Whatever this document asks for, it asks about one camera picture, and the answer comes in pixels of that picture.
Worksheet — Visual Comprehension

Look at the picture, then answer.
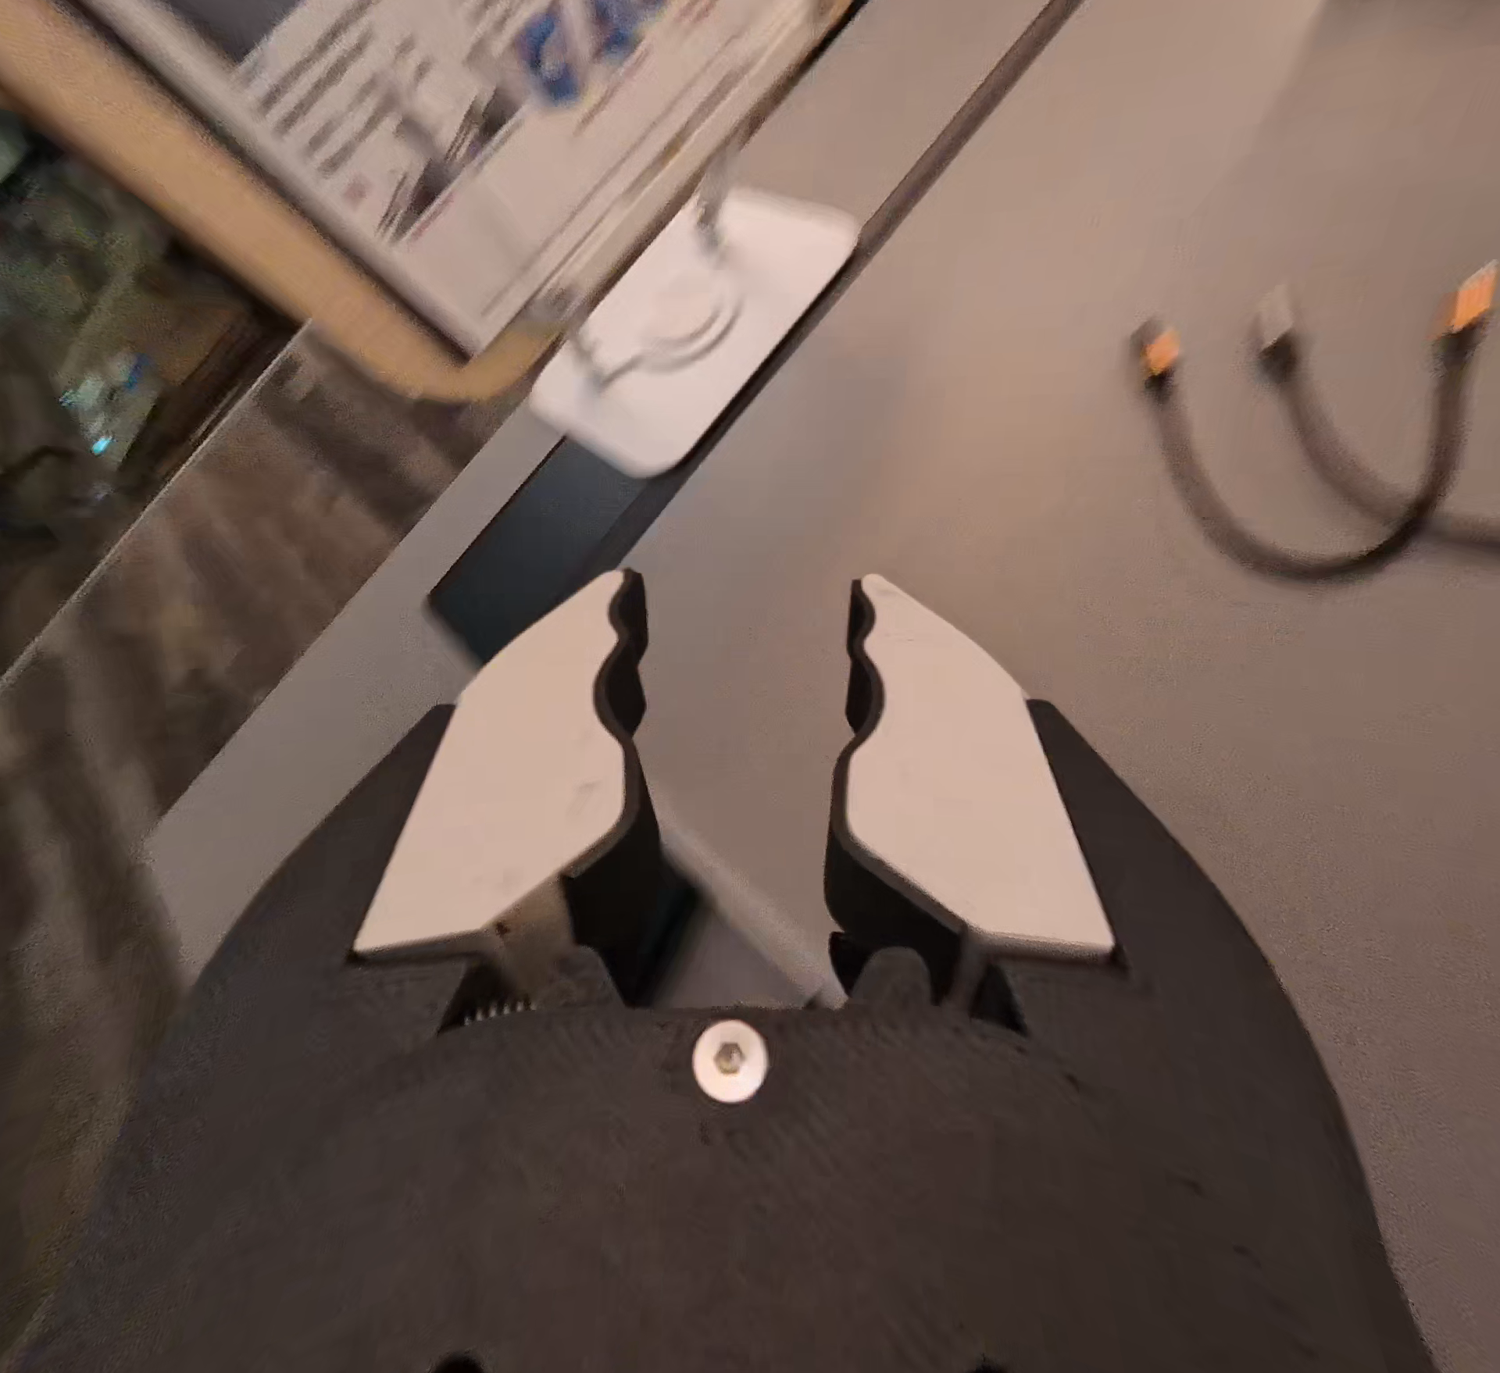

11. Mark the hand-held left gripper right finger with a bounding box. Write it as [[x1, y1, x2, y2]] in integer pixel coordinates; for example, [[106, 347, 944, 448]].
[[824, 575, 1117, 1010]]

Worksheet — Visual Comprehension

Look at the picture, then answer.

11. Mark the orange-tipped black cable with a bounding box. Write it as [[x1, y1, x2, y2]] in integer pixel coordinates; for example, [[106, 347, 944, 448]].
[[1130, 267, 1500, 585]]

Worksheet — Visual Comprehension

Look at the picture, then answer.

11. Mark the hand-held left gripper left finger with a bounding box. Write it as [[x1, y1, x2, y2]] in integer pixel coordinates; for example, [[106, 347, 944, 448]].
[[352, 569, 664, 1010]]

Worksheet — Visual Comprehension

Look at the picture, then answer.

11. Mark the black braided usb cable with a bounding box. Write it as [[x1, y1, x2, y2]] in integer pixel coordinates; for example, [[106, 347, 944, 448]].
[[1250, 284, 1500, 553]]

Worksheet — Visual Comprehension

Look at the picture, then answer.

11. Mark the white stand base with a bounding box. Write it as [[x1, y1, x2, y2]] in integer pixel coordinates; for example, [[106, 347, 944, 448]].
[[528, 188, 862, 479]]

